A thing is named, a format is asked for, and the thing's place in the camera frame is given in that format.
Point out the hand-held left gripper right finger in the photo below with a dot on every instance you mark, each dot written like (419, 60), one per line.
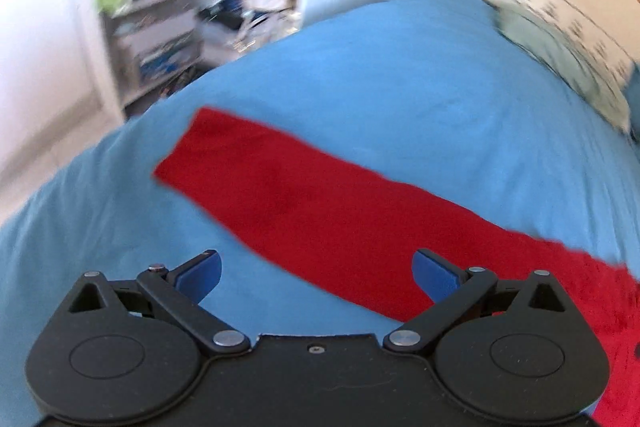
(434, 277)

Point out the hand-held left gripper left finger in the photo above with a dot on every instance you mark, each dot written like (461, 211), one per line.
(204, 275)

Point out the red cloth garment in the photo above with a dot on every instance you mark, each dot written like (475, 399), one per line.
(350, 227)

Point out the blue bed sheet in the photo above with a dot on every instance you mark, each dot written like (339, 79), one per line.
(350, 97)

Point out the pale green pillow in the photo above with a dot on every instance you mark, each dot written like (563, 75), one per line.
(565, 57)

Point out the pile of clutter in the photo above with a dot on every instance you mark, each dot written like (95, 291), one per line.
(250, 7)

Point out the cluttered white shelf unit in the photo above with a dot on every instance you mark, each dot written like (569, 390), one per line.
(147, 7)

